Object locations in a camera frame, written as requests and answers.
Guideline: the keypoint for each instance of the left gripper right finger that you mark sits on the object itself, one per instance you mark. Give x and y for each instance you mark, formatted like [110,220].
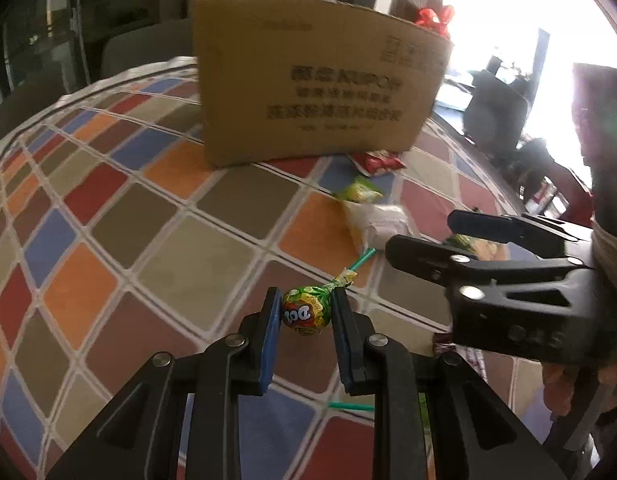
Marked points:
[432,407]

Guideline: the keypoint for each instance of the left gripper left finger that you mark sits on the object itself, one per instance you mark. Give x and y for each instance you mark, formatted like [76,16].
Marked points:
[137,434]

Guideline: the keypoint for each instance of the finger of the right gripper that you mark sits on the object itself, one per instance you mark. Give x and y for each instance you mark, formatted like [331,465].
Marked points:
[488,227]
[557,271]

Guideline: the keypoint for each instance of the green red lollipop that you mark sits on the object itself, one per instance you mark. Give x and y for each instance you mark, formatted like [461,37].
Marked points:
[307,309]

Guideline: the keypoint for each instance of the maroon striped snack bar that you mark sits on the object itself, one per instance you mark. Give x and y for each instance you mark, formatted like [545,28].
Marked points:
[443,343]

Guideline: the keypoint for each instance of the red cloth on chair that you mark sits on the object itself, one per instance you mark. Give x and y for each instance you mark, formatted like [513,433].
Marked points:
[541,165]

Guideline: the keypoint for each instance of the dark green chips packet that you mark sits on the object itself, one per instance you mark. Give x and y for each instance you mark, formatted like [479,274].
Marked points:
[483,249]

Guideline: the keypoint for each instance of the grey foil snack pouch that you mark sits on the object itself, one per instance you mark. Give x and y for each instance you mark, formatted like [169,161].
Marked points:
[372,225]

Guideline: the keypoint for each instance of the green wrapped candy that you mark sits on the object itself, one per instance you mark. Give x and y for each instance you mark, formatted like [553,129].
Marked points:
[360,191]

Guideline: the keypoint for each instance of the red snack packet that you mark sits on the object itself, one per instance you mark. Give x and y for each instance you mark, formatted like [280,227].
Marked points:
[376,163]

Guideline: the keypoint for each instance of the dark chair by window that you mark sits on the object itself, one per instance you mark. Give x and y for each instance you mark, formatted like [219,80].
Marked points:
[495,115]

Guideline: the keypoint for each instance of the colourful checkered tablecloth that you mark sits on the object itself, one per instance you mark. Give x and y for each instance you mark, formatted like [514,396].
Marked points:
[117,241]

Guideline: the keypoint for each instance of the brown cardboard box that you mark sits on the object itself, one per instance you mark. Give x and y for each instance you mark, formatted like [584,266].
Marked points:
[291,78]

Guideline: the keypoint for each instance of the red bow decoration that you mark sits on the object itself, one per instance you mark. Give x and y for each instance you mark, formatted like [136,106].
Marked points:
[436,21]

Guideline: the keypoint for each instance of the dark grey dining chair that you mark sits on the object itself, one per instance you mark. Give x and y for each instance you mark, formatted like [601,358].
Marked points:
[36,93]

